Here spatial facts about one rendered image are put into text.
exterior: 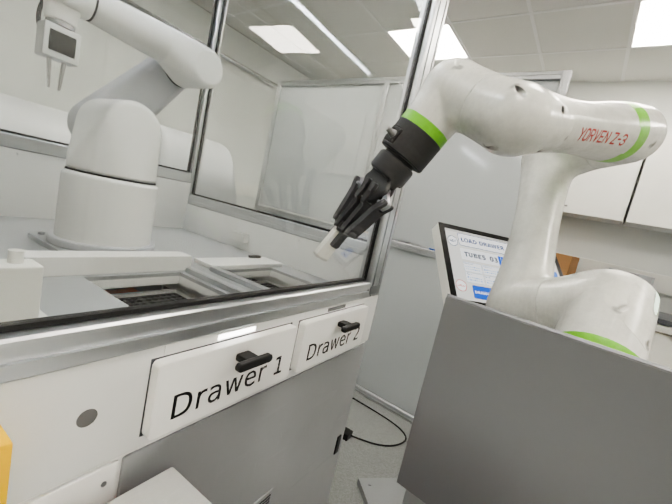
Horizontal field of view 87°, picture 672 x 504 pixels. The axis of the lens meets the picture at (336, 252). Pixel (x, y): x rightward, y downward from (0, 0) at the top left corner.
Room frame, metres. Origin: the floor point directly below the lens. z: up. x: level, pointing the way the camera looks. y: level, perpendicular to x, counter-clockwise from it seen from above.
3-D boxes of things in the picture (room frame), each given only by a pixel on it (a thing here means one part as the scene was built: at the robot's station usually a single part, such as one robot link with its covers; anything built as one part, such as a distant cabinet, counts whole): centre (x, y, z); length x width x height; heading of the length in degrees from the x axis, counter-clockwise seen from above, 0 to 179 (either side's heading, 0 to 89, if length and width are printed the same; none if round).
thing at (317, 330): (0.82, -0.04, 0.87); 0.29 x 0.02 x 0.11; 149
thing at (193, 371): (0.55, 0.12, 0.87); 0.29 x 0.02 x 0.11; 149
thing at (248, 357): (0.54, 0.10, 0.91); 0.07 x 0.04 x 0.01; 149
